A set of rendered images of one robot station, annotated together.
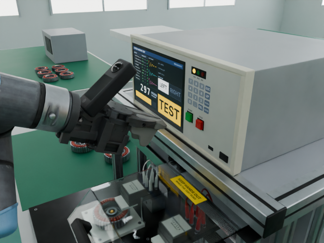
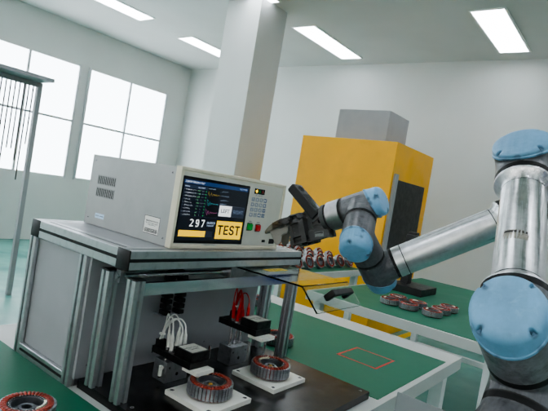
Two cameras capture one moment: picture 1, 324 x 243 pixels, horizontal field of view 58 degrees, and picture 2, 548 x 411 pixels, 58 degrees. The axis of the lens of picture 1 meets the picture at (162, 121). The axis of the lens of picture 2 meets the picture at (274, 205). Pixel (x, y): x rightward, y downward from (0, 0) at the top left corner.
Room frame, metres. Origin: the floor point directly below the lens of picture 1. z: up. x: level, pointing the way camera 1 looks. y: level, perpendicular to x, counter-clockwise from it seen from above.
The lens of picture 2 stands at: (1.06, 1.28, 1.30)
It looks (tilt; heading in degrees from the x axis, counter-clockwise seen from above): 2 degrees down; 248
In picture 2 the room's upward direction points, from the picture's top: 9 degrees clockwise
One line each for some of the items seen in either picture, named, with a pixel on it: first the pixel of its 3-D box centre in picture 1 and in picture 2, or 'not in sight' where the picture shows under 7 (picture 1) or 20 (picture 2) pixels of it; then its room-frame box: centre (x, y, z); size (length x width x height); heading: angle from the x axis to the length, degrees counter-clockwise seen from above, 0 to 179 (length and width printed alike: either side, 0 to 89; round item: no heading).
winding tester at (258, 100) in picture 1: (234, 79); (187, 203); (0.74, -0.19, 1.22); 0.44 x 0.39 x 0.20; 31
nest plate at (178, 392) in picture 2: not in sight; (208, 395); (0.69, 0.15, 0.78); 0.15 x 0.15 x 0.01; 31
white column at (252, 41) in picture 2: not in sight; (234, 152); (-0.52, -4.06, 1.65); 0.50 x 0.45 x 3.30; 121
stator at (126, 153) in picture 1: (116, 154); (26, 409); (1.09, 0.20, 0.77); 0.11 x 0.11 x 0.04
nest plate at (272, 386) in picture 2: not in sight; (268, 376); (0.48, 0.03, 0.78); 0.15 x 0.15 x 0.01; 31
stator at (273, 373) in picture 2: not in sight; (270, 367); (0.48, 0.03, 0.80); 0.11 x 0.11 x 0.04
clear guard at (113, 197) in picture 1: (165, 216); (293, 285); (0.43, -0.01, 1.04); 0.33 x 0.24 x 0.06; 121
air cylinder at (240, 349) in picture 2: not in sight; (232, 351); (0.56, -0.09, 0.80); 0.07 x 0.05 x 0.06; 31
